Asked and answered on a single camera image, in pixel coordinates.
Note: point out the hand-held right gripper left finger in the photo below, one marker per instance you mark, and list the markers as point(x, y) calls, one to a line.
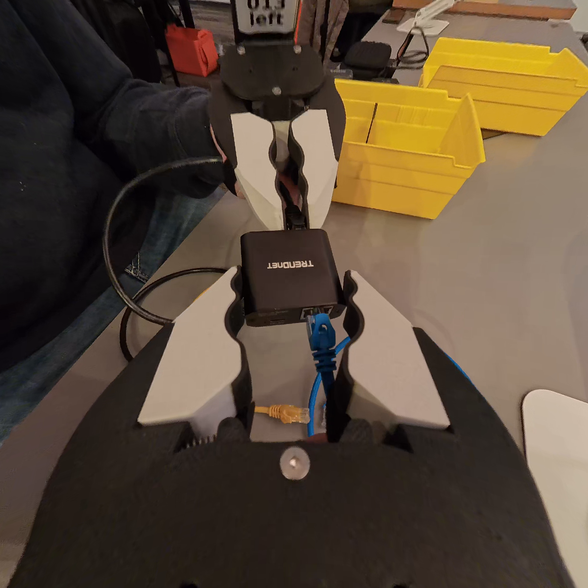
point(193, 367)

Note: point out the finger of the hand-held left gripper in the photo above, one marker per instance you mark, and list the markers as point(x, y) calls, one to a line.
point(321, 156)
point(252, 160)

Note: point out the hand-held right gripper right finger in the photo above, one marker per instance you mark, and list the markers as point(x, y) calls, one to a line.
point(390, 372)

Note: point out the black network switch box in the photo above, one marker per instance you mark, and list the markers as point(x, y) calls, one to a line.
point(289, 285)

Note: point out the person's left forearm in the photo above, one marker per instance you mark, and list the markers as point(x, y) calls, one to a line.
point(170, 128)

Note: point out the person's left hand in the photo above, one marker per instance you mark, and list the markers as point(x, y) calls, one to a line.
point(217, 142)

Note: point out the red bag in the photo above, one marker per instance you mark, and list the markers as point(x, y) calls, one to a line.
point(190, 48)

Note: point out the yellow plastic bin with divider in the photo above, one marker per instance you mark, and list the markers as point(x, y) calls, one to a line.
point(404, 170)

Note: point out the black pouch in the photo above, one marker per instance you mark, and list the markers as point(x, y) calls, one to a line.
point(367, 54)

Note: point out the person's blue jeans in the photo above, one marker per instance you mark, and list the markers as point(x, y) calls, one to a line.
point(69, 358)

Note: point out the white metal stand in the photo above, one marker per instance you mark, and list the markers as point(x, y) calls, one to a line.
point(425, 20)

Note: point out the person in dark sweater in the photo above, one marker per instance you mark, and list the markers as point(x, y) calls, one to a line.
point(50, 160)

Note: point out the light wooden table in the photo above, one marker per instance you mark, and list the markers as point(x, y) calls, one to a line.
point(505, 8)

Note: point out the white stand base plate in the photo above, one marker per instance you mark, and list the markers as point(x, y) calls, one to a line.
point(560, 468)

